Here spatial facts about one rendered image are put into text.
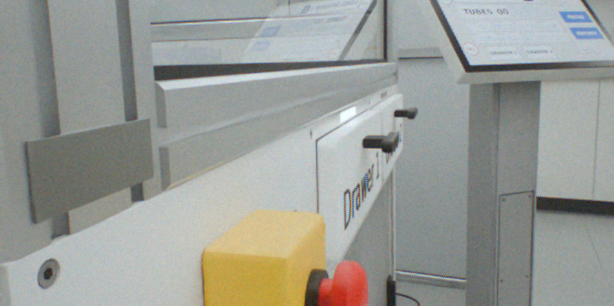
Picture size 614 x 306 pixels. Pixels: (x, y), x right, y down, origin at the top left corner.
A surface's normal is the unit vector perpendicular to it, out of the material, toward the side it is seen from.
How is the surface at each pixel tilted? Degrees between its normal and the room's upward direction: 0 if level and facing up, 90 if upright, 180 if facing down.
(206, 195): 90
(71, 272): 90
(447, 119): 90
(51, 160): 90
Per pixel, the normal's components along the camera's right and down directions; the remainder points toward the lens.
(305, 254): 0.96, 0.02
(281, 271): 0.11, 0.14
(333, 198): -0.28, 0.15
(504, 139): 0.34, 0.13
